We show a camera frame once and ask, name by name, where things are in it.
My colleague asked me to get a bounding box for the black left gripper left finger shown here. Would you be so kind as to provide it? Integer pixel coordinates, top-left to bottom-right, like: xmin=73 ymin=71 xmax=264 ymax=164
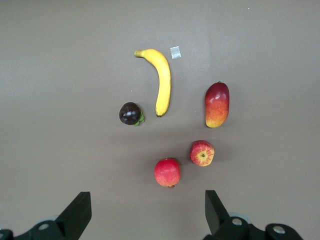
xmin=0 ymin=191 xmax=92 ymax=240

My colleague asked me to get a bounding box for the red yellow mango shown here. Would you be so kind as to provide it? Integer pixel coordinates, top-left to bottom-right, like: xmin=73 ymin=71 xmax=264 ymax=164
xmin=204 ymin=80 xmax=231 ymax=129

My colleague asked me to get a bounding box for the red yellow apple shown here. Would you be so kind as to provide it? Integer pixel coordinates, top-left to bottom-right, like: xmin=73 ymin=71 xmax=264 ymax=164
xmin=188 ymin=139 xmax=216 ymax=168

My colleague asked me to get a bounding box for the red pomegranate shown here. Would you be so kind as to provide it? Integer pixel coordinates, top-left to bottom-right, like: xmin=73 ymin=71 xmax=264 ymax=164
xmin=153 ymin=157 xmax=182 ymax=190

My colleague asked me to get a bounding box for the yellow banana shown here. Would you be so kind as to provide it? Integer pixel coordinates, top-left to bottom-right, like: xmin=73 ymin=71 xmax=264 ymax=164
xmin=134 ymin=48 xmax=173 ymax=118

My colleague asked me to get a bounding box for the dark purple mangosteen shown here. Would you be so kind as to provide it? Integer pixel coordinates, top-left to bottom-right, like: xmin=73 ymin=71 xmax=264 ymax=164
xmin=118 ymin=101 xmax=146 ymax=127

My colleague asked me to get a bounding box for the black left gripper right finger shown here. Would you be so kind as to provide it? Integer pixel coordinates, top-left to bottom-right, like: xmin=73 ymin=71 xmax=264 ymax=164
xmin=202 ymin=190 xmax=303 ymax=240

